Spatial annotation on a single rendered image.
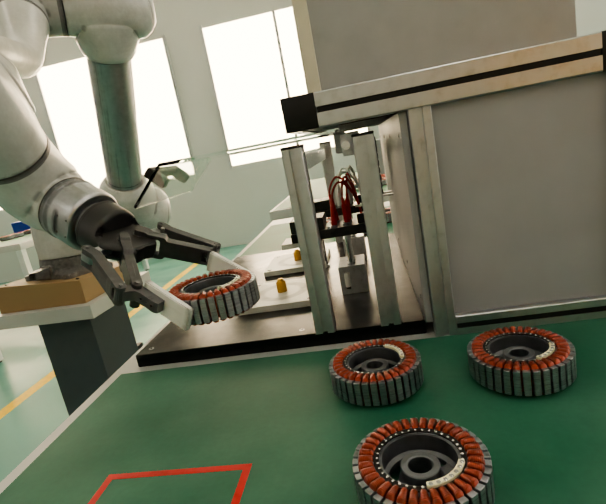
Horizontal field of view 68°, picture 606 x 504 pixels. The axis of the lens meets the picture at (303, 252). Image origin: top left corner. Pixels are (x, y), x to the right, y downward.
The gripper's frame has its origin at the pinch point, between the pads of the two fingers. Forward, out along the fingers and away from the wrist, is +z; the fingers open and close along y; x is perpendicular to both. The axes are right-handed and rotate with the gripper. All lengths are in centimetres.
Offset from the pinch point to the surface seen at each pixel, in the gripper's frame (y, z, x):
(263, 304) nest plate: -24.1, -3.6, -15.5
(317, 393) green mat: -3.0, 16.4, -7.4
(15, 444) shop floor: -45, -112, -169
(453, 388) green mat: -7.1, 30.1, 0.5
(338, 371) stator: -2.7, 17.9, -2.5
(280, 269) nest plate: -46, -12, -20
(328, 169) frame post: -74, -19, -2
